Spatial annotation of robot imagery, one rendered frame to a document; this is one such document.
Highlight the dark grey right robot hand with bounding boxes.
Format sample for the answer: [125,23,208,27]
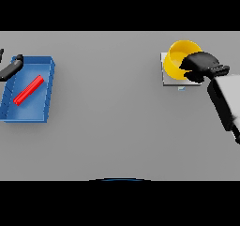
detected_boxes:
[178,51,231,83]

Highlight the pale square measuring scale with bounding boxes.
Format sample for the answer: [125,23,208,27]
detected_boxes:
[160,52,203,92]

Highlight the blue tray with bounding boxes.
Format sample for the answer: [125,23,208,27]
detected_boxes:
[0,55,56,124]

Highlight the red beaker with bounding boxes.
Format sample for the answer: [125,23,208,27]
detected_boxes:
[12,74,45,107]

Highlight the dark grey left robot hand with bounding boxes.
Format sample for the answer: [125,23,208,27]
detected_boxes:
[0,48,25,83]

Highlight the yellow bowl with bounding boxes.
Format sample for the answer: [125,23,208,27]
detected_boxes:
[162,39,203,82]

